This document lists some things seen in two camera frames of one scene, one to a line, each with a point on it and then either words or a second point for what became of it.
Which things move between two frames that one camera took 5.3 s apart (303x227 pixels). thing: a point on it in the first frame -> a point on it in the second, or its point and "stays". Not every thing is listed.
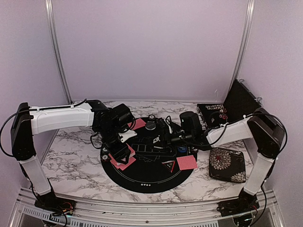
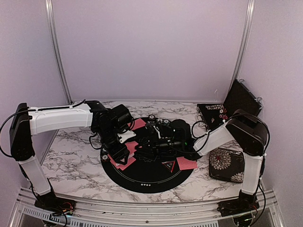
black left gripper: [119, 152] stays
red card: [139, 122] stays
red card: [113, 161] stays
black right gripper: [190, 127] -> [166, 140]
